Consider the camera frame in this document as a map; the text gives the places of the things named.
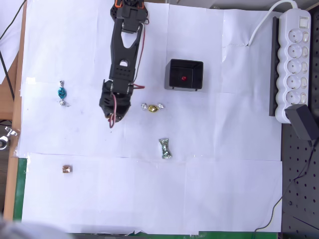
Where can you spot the black open box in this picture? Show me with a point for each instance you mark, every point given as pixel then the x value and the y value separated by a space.
pixel 174 85

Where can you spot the gold foil wrapped candy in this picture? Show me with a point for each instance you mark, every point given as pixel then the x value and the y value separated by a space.
pixel 152 108

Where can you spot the blue foil wrapped candy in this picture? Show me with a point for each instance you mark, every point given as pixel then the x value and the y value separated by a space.
pixel 61 92

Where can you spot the silver green candy packet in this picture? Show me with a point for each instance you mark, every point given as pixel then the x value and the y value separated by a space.
pixel 165 149

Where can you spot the brown wrapped caramel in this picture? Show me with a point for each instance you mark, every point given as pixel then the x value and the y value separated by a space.
pixel 67 169

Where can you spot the white taped paper sheets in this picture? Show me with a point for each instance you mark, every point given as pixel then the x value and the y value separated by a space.
pixel 149 194

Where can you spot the metal clamp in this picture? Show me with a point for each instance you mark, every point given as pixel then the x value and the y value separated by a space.
pixel 7 137

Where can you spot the green cutting mat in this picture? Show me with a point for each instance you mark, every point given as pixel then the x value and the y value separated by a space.
pixel 20 186

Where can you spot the blurred grey round object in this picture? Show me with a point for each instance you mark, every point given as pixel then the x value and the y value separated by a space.
pixel 25 230

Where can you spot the dark grey bar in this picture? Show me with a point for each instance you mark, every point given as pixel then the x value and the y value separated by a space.
pixel 273 74

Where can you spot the white power strip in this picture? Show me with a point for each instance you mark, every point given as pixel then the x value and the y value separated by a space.
pixel 294 74

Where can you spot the black power adapter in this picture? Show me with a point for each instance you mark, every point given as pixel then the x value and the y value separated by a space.
pixel 301 122

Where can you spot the black pegboard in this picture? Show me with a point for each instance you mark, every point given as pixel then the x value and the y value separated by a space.
pixel 299 199

